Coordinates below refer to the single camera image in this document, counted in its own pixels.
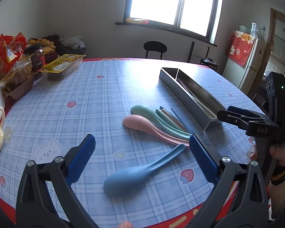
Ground blue plastic spoon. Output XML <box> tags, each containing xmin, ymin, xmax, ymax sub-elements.
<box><xmin>103</xmin><ymin>144</ymin><xmax>187</xmax><ymax>197</ymax></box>

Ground dark blue chopstick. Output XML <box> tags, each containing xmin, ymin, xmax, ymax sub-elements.
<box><xmin>170</xmin><ymin>107</ymin><xmax>193</xmax><ymax>134</ymax></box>

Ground pink plastic spoon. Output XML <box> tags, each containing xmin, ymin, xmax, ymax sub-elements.
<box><xmin>122</xmin><ymin>115</ymin><xmax>189</xmax><ymax>147</ymax></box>

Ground teal plastic spoon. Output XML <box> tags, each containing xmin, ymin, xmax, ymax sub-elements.
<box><xmin>131</xmin><ymin>104</ymin><xmax>191</xmax><ymax>141</ymax></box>

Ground pink chopstick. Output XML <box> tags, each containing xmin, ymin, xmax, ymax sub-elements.
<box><xmin>177</xmin><ymin>78</ymin><xmax>216</xmax><ymax>118</ymax></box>

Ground forearm in white sleeve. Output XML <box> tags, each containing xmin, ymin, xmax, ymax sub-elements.
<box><xmin>268</xmin><ymin>166</ymin><xmax>285</xmax><ymax>219</ymax></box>

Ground person's right hand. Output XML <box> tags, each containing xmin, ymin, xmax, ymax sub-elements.
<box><xmin>246</xmin><ymin>143</ymin><xmax>285</xmax><ymax>166</ymax></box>

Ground person's left hand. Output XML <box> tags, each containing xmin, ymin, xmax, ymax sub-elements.
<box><xmin>117</xmin><ymin>221</ymin><xmax>133</xmax><ymax>228</ymax></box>

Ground white refrigerator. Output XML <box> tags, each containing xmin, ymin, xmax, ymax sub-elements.
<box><xmin>222</xmin><ymin>38</ymin><xmax>265</xmax><ymax>95</ymax></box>

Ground stainless steel utensil tray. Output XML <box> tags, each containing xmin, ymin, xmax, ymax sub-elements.
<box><xmin>160</xmin><ymin>67</ymin><xmax>225</xmax><ymax>131</ymax></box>

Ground black electric pressure cooker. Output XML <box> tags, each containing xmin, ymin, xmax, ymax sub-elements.
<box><xmin>199</xmin><ymin>58</ymin><xmax>218</xmax><ymax>72</ymax></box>

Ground red cloth on refrigerator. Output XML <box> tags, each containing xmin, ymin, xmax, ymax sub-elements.
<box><xmin>225</xmin><ymin>30</ymin><xmax>256</xmax><ymax>67</ymax></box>

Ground black metal rack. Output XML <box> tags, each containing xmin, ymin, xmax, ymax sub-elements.
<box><xmin>187</xmin><ymin>41</ymin><xmax>210</xmax><ymax>64</ymax></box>

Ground blue plaid table mat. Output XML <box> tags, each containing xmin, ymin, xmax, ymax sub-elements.
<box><xmin>0</xmin><ymin>59</ymin><xmax>264</xmax><ymax>228</ymax></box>

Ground yellow packaged food tray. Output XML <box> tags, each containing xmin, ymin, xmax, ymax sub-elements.
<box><xmin>39</xmin><ymin>54</ymin><xmax>86</xmax><ymax>81</ymax></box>

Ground brown pastry box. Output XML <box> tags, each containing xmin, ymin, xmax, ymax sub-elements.
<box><xmin>0</xmin><ymin>58</ymin><xmax>35</xmax><ymax>101</ymax></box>

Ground black round stool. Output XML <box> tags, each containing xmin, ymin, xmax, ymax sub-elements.
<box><xmin>143</xmin><ymin>41</ymin><xmax>167</xmax><ymax>60</ymax></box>

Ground black side chair with bag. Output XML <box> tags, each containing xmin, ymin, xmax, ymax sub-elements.
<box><xmin>44</xmin><ymin>35</ymin><xmax>86</xmax><ymax>56</ymax></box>

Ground dark sauce jar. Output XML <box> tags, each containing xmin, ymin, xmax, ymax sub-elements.
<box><xmin>24</xmin><ymin>43</ymin><xmax>46</xmax><ymax>72</ymax></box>

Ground yellow snack packages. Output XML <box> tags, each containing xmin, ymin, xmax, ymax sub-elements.
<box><xmin>28</xmin><ymin>38</ymin><xmax>59</xmax><ymax>64</ymax></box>

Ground red snack bags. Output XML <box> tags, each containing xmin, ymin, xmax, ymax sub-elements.
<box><xmin>0</xmin><ymin>32</ymin><xmax>27</xmax><ymax>74</ymax></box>

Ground yellow orange toy on sill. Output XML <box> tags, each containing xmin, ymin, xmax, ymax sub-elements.
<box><xmin>125</xmin><ymin>17</ymin><xmax>149</xmax><ymax>25</ymax></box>

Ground window with dark frame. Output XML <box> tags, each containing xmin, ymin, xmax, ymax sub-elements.
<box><xmin>121</xmin><ymin>0</ymin><xmax>222</xmax><ymax>44</ymax></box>

